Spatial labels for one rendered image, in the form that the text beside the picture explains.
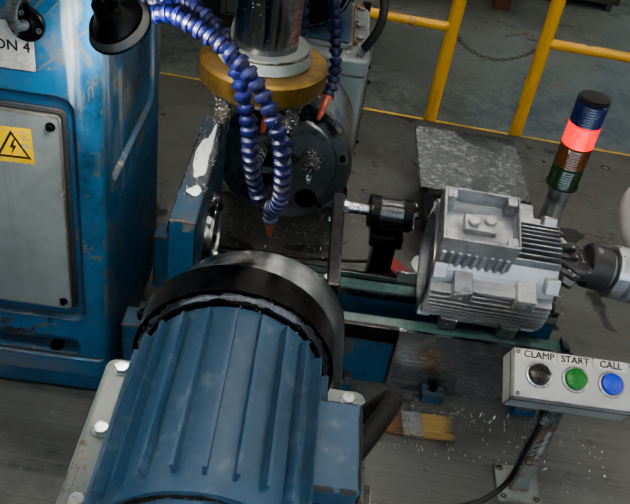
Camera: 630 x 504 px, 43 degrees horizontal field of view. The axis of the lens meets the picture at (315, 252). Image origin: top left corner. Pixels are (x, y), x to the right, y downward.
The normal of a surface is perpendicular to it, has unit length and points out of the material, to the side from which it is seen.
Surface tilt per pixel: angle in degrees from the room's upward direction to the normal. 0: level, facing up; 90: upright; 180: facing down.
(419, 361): 90
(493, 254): 109
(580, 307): 0
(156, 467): 23
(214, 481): 4
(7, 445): 0
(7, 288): 90
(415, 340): 90
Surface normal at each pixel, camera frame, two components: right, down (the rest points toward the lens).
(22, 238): -0.06, 0.61
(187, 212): 0.14, -0.78
